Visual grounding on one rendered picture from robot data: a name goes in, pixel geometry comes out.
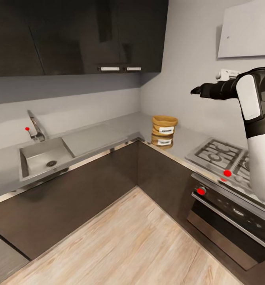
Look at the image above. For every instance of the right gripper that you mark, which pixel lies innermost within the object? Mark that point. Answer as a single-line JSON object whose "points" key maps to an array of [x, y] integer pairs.
{"points": [[208, 90]]}

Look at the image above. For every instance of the range hood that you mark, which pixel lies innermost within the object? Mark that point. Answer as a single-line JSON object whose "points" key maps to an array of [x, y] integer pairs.
{"points": [[243, 32]]}

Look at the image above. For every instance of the popcorn bag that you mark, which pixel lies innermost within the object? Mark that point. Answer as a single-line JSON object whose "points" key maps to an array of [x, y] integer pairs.
{"points": [[164, 125]]}

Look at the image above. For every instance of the dishwasher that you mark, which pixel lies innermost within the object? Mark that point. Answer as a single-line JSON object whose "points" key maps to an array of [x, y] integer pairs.
{"points": [[11, 259]]}

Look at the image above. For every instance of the cabinet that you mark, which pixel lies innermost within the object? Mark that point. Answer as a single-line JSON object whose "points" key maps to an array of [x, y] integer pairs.
{"points": [[18, 55], [74, 37]]}

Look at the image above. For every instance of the burner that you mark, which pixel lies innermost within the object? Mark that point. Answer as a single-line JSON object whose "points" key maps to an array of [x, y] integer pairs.
{"points": [[224, 159]]}

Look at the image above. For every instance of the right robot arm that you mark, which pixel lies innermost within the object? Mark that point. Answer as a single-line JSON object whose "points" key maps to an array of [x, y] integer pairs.
{"points": [[249, 88]]}

